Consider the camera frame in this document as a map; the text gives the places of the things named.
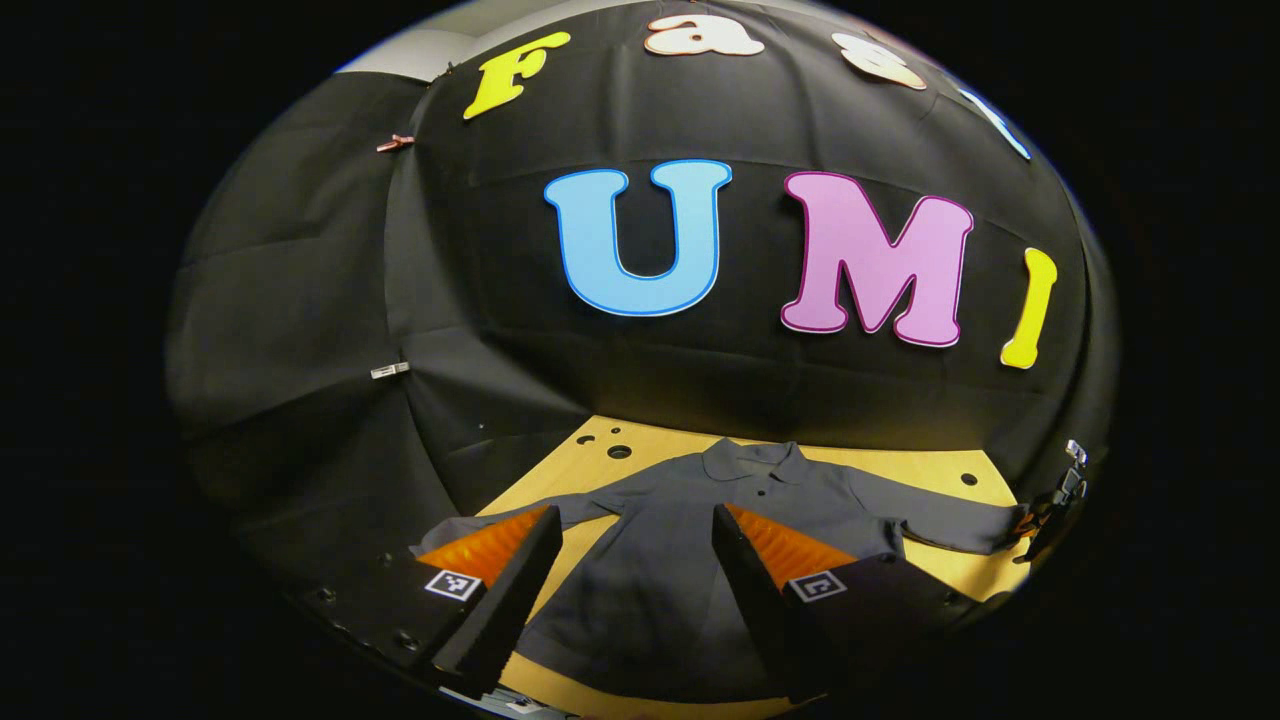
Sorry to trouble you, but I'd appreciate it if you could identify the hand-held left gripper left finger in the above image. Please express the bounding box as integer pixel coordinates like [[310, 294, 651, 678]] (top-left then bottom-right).
[[285, 505, 565, 700]]

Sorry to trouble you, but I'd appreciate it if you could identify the dark grey shirt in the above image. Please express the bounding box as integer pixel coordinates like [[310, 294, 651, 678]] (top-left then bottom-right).
[[413, 438, 1028, 703]]

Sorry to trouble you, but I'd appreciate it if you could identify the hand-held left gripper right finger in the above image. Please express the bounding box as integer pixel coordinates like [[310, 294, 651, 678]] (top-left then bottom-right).
[[712, 502, 1003, 707]]

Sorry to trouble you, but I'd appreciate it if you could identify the black backdrop cloth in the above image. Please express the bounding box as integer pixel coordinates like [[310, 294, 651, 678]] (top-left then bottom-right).
[[165, 0, 1121, 621]]

